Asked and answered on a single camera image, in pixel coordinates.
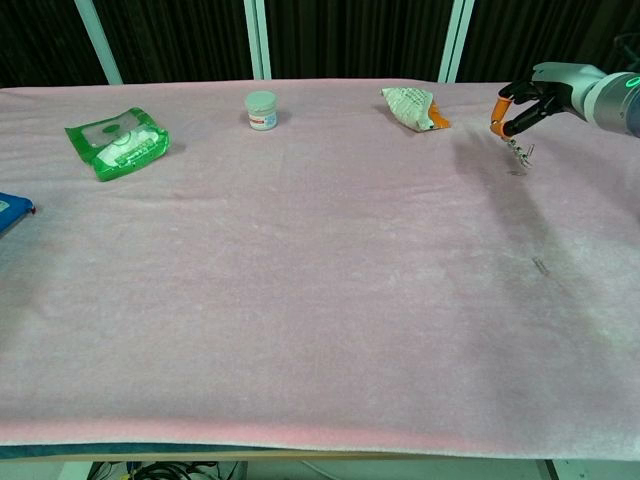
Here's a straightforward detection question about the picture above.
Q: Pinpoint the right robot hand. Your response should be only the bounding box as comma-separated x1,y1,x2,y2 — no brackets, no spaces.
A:
489,62,609,137

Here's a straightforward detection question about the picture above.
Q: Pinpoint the silver magnetic bead rod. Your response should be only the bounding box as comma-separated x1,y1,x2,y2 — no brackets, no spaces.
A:
502,134,532,170

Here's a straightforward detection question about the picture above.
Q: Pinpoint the white and orange snack packet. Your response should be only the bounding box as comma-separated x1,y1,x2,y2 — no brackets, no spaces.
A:
380,87,452,134

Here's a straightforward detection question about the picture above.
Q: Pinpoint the black pleated curtain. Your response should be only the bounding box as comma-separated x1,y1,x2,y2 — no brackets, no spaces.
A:
0,0,640,89

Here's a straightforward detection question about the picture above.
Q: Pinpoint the small white jar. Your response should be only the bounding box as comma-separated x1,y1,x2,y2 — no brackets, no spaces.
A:
244,91,279,132

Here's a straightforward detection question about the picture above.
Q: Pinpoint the pink table cloth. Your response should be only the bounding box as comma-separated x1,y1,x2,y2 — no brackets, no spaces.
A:
0,78,640,459

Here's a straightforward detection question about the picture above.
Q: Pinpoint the green wet wipe packet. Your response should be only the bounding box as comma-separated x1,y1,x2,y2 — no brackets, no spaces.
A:
64,106,172,183

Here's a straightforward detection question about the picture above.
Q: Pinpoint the blue snack packet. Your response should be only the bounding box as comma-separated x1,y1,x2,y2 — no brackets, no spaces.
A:
0,191,37,239

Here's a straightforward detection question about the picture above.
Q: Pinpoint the white aluminium frame post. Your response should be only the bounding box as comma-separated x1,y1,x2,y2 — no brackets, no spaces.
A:
437,0,475,84
243,0,273,81
74,0,124,85

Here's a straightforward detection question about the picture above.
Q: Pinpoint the black floor cable bundle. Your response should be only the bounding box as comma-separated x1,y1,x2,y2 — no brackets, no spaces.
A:
89,460,242,480

